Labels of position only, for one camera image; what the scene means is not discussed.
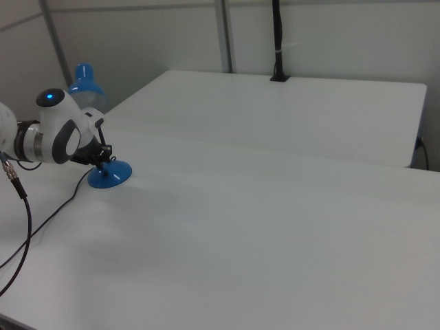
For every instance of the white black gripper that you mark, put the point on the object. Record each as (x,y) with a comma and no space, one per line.
(90,120)

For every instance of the blue desk lamp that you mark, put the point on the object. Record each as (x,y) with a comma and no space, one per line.
(110,175)

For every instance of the black camera pole with clamp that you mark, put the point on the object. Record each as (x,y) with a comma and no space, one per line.
(277,34)

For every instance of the grey aluminium frame post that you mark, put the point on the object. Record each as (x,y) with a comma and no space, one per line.
(56,44)
(224,34)

